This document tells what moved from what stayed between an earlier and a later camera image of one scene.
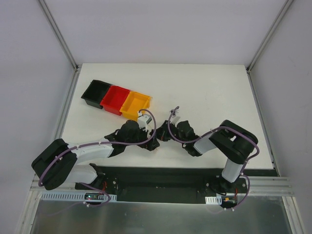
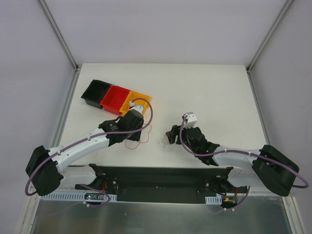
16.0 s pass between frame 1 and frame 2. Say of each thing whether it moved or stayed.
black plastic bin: stayed
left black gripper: moved
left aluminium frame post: stayed
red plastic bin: stayed
